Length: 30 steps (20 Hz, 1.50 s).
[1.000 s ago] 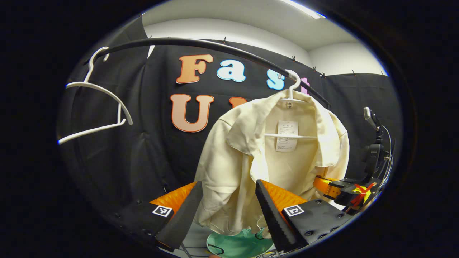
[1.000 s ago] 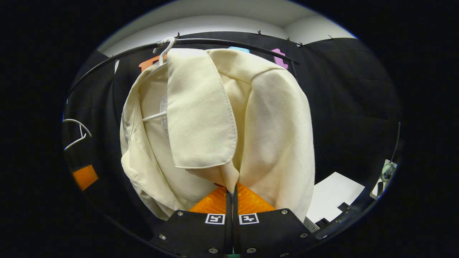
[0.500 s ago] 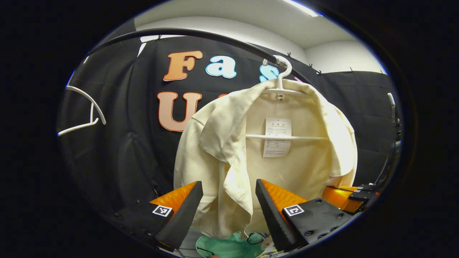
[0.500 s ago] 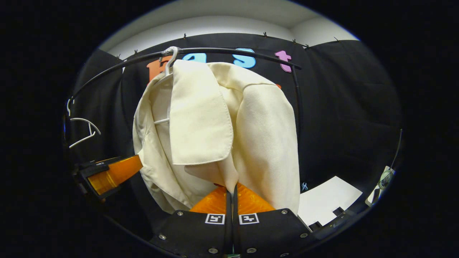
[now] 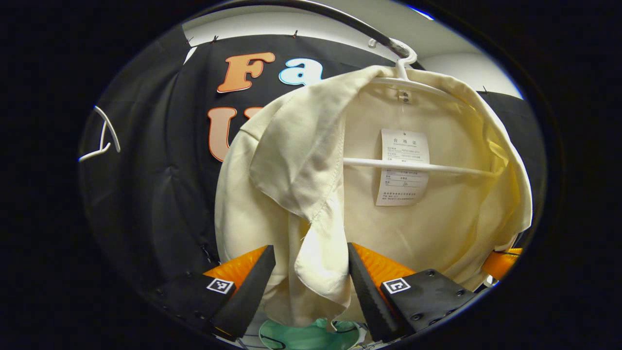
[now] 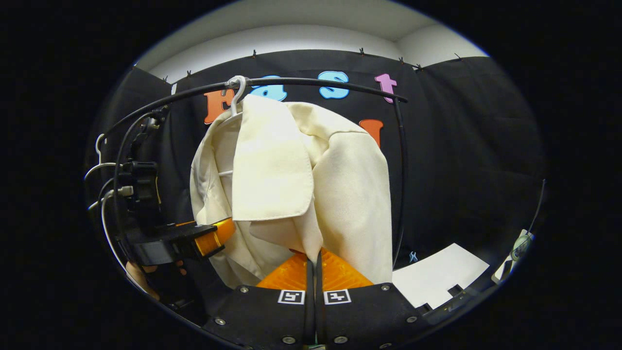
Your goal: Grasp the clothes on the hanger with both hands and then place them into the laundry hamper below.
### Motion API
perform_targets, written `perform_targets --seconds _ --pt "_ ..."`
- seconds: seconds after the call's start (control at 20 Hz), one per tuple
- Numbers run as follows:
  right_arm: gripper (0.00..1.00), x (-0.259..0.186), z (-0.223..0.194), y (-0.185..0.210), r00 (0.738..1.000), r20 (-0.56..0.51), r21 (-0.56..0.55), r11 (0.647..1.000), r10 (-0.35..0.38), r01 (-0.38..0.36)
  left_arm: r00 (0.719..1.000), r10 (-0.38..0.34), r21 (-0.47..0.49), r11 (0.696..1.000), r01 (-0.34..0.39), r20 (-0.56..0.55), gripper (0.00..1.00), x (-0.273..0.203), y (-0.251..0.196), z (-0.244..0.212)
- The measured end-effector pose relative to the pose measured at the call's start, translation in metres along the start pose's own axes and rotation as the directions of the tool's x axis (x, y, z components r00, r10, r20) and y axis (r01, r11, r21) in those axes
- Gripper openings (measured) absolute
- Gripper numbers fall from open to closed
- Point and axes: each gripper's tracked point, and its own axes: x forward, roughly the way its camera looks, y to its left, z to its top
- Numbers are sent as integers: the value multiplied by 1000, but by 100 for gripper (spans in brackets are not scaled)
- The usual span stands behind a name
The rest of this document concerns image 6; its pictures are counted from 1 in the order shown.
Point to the white plastic hanger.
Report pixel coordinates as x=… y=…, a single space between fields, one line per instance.
x=239 y=97
x=99 y=165

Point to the cream button shirt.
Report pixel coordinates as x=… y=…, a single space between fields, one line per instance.
x=291 y=170

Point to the white floor board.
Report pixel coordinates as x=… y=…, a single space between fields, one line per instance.
x=437 y=272

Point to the black backdrop cloth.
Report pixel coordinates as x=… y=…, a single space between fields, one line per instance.
x=461 y=170

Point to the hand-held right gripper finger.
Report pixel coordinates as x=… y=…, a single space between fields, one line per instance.
x=309 y=301
x=319 y=301

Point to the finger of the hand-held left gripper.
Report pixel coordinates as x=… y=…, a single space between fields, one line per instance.
x=214 y=238

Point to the black clothes rail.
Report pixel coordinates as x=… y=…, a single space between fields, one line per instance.
x=301 y=79

